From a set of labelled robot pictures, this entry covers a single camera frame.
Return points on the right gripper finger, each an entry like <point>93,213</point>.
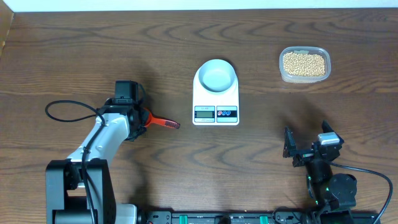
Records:
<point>289,143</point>
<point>326,128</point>

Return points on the grey round bowl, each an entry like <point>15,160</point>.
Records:
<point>217,75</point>

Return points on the pile of soybeans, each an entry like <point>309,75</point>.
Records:
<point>304,65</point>

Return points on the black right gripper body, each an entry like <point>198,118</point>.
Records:
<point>303,157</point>

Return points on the white digital kitchen scale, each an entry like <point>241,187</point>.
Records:
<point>215,109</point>

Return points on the clear plastic container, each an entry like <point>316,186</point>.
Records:
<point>305,50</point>

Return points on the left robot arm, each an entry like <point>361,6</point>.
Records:
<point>79,188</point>

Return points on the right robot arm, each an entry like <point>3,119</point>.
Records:
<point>334,194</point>

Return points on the red measuring scoop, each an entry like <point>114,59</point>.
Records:
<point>151,119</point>

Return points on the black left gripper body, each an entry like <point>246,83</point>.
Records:
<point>142,116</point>

